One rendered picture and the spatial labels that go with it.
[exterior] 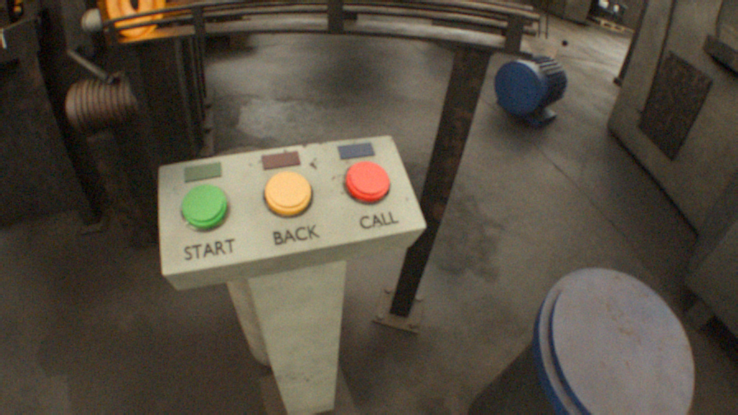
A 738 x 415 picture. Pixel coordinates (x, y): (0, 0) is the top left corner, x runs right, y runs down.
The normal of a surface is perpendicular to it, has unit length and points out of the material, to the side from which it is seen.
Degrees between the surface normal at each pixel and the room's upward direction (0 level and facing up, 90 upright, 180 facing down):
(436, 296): 0
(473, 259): 1
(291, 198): 20
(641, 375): 0
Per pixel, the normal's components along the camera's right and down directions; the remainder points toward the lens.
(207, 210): 0.22, -0.46
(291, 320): 0.33, 0.66
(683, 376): 0.11, -0.73
